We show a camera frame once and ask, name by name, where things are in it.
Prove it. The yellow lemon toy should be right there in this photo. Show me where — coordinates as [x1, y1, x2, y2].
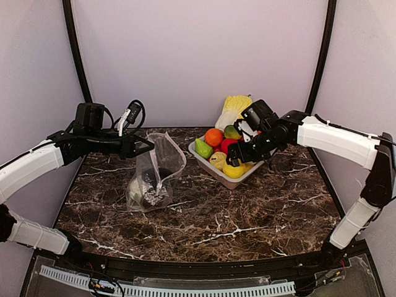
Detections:
[222, 164, 245, 179]

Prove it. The white cauliflower toy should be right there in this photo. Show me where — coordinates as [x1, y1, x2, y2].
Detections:
[126, 177, 151, 205]

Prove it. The black frame post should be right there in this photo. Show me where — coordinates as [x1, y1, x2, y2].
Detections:
[62, 0, 93, 103]
[305, 0, 337, 114]

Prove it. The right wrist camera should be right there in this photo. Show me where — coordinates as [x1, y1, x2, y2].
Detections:
[233, 119, 259, 142]

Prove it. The dark red cabbage toy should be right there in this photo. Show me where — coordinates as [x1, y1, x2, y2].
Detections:
[142, 191, 172, 212]

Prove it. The green chayote toy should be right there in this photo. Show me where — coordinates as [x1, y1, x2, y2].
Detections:
[194, 139, 213, 159]

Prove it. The left black frame post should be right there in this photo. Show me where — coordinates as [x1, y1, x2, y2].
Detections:
[62, 0, 93, 103]

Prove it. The napa cabbage toy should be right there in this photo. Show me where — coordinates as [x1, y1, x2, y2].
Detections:
[215, 95, 252, 131]

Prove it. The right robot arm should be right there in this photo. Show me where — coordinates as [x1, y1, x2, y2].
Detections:
[226, 100, 395, 250]

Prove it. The black curved front rail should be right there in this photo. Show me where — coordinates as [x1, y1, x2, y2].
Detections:
[51, 251, 343, 280]

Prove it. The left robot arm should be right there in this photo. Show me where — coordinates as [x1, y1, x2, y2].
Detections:
[1, 100, 154, 256]

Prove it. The white slotted cable duct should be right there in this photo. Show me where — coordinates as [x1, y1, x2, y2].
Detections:
[39, 265, 296, 297]

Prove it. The dark purple eggplant toy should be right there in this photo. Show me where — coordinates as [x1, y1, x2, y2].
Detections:
[142, 166, 176, 189]

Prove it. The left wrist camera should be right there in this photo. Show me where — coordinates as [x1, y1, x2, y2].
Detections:
[113, 99, 146, 137]

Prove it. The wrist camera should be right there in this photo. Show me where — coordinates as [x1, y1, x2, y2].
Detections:
[113, 99, 146, 137]
[233, 119, 259, 142]

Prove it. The orange fruit toy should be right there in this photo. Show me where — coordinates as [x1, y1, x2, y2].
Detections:
[205, 128, 223, 147]

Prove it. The pink plastic food tray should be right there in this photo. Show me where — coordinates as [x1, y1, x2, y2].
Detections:
[188, 136, 264, 189]

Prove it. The green yellow mango toy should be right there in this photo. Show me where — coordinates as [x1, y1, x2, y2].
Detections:
[223, 125, 241, 140]

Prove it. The red apple toy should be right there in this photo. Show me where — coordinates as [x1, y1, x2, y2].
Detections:
[220, 139, 238, 155]

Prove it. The pale yellow cabbage toy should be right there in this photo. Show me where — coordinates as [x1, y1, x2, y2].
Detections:
[209, 152, 226, 171]

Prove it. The right black frame post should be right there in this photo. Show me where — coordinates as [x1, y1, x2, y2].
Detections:
[305, 0, 337, 114]

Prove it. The clear dotted zip top bag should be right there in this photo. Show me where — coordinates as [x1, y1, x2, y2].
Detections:
[125, 132, 187, 212]

